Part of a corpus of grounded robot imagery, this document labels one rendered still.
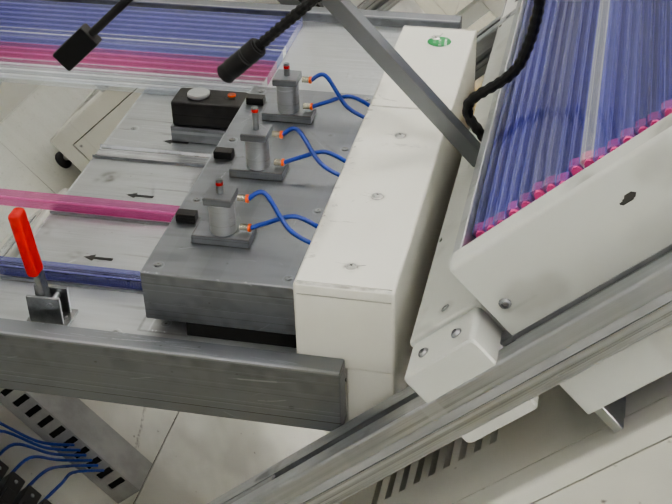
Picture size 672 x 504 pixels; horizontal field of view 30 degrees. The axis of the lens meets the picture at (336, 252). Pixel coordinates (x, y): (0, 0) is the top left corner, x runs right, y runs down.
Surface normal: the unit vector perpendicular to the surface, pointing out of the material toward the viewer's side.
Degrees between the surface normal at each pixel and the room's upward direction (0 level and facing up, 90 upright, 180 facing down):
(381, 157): 48
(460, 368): 90
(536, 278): 90
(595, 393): 90
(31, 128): 0
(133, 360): 90
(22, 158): 0
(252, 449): 0
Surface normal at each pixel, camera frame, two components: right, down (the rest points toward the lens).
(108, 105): -0.22, 0.55
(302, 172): -0.03, -0.83
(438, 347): -0.68, -0.68
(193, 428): 0.70, -0.48
